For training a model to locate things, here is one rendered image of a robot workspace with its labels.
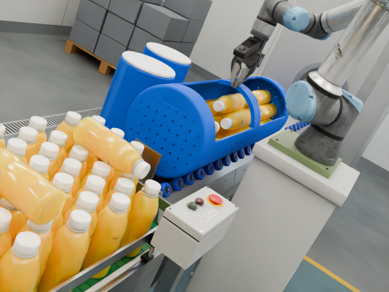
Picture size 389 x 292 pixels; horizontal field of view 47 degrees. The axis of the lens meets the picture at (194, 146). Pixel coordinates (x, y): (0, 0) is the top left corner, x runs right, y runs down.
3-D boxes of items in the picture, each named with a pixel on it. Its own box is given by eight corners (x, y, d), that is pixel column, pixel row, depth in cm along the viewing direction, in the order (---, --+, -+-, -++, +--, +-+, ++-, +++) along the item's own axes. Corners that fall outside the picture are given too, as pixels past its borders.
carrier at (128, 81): (63, 212, 238) (115, 229, 243) (117, 61, 206) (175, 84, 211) (74, 186, 264) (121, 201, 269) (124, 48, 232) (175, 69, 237)
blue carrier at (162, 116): (273, 148, 211) (301, 93, 201) (183, 196, 135) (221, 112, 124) (223, 119, 220) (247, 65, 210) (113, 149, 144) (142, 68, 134)
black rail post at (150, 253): (153, 258, 112) (165, 233, 109) (146, 263, 109) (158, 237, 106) (146, 253, 112) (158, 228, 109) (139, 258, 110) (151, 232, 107)
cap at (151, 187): (146, 193, 102) (149, 186, 101) (140, 183, 104) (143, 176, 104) (161, 194, 104) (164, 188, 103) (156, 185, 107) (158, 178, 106)
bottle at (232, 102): (245, 112, 178) (226, 117, 162) (228, 108, 181) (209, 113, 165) (248, 94, 177) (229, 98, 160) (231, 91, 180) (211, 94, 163)
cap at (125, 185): (125, 194, 98) (128, 187, 97) (112, 184, 99) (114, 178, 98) (135, 190, 101) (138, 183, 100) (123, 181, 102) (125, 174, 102)
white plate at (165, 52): (171, 46, 279) (170, 47, 279) (137, 39, 258) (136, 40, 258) (200, 65, 263) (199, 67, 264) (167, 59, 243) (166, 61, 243)
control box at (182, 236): (222, 238, 113) (239, 206, 109) (184, 271, 96) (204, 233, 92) (191, 216, 117) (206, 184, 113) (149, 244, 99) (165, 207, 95)
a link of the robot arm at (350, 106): (352, 139, 146) (374, 103, 141) (326, 134, 138) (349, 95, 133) (327, 121, 155) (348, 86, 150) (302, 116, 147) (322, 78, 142)
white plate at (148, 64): (119, 59, 206) (118, 61, 206) (175, 81, 211) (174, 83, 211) (125, 46, 231) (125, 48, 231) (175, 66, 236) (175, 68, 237)
